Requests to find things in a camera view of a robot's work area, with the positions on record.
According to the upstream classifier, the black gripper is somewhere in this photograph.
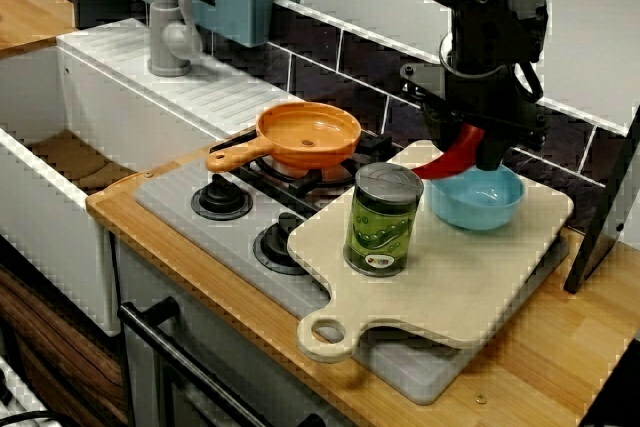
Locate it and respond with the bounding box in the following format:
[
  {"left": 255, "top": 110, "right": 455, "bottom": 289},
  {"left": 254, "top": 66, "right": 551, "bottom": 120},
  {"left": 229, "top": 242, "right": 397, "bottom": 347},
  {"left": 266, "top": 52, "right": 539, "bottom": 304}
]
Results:
[{"left": 399, "top": 64, "right": 547, "bottom": 172}]

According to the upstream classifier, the red toy pepper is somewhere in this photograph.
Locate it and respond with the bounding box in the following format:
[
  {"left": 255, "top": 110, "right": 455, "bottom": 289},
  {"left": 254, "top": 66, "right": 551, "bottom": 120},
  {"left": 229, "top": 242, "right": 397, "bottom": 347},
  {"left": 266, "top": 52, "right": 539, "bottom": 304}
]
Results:
[{"left": 412, "top": 124, "right": 486, "bottom": 181}]

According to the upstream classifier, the orange toy frying pan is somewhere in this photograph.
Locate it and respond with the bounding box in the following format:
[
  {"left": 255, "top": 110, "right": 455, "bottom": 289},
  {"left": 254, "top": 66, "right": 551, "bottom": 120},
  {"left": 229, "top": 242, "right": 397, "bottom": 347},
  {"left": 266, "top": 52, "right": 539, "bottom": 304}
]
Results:
[{"left": 205, "top": 101, "right": 362, "bottom": 174}]

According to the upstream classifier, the light blue plastic bowl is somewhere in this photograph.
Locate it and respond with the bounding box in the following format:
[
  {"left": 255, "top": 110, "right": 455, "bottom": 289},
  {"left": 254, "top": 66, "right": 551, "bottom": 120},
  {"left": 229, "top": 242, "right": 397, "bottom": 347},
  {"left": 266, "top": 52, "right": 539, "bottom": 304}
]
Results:
[{"left": 425, "top": 161, "right": 525, "bottom": 233}]

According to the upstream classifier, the green toy pea can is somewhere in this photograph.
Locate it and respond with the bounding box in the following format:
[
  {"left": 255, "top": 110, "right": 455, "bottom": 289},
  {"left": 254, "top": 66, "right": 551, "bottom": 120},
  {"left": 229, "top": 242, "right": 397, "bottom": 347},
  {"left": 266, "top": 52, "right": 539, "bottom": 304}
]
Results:
[{"left": 342, "top": 162, "right": 425, "bottom": 278}]

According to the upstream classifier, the pale wooden cutting board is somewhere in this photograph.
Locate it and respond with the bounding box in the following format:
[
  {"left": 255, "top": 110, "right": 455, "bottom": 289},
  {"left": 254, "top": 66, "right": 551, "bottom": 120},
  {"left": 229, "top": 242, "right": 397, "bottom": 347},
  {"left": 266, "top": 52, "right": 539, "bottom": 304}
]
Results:
[{"left": 295, "top": 139, "right": 575, "bottom": 364}]

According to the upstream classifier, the dark tile backsplash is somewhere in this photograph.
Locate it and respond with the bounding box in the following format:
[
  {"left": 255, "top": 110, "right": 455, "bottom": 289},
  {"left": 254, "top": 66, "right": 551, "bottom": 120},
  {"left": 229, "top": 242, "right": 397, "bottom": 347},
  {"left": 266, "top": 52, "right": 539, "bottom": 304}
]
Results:
[{"left": 14, "top": 0, "right": 631, "bottom": 243}]

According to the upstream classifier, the black burner grate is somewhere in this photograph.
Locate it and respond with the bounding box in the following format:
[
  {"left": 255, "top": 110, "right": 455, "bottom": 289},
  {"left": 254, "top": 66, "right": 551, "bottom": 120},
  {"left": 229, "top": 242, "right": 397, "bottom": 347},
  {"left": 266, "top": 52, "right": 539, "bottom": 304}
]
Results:
[{"left": 208, "top": 129, "right": 396, "bottom": 216}]

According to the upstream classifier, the black stove knob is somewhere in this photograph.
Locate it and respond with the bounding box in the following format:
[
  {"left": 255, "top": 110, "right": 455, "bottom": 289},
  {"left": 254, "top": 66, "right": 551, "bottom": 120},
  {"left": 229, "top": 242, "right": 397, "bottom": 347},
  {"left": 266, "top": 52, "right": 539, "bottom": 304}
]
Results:
[
  {"left": 190, "top": 174, "right": 254, "bottom": 221},
  {"left": 252, "top": 211, "right": 311, "bottom": 276}
]

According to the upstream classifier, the black angled bar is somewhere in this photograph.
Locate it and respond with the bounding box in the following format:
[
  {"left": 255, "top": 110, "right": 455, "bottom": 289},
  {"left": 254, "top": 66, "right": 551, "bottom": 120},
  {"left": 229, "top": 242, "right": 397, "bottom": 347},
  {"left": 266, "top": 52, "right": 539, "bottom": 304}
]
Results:
[{"left": 577, "top": 341, "right": 640, "bottom": 427}]

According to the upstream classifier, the grey toy stove top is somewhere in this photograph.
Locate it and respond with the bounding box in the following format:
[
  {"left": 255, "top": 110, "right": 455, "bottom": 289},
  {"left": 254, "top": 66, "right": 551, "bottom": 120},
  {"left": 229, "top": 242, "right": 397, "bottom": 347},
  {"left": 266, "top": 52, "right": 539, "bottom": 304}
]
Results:
[{"left": 134, "top": 144, "right": 571, "bottom": 406}]

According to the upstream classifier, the grey toy oven front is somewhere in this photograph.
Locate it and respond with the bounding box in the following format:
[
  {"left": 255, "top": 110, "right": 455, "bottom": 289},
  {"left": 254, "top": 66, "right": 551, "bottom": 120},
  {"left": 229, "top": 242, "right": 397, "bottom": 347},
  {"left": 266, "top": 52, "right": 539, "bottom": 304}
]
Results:
[{"left": 107, "top": 241, "right": 351, "bottom": 427}]

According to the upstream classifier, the grey toy faucet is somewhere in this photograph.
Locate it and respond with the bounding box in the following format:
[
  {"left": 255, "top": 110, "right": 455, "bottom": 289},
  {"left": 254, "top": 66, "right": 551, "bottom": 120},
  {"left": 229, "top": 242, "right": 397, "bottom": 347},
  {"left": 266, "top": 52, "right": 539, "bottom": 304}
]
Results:
[{"left": 147, "top": 0, "right": 204, "bottom": 77}]

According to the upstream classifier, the white toy sink unit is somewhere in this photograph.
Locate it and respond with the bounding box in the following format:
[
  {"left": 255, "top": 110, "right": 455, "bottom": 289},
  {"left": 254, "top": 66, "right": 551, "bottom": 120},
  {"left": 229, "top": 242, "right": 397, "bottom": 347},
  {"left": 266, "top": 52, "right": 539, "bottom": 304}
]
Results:
[{"left": 0, "top": 17, "right": 309, "bottom": 338}]

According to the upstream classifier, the black oven door handle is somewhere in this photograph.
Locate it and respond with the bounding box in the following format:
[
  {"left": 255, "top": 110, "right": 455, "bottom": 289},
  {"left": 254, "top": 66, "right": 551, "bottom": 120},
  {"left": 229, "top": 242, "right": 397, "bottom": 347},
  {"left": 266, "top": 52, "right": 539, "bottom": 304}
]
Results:
[{"left": 117, "top": 296, "right": 326, "bottom": 427}]

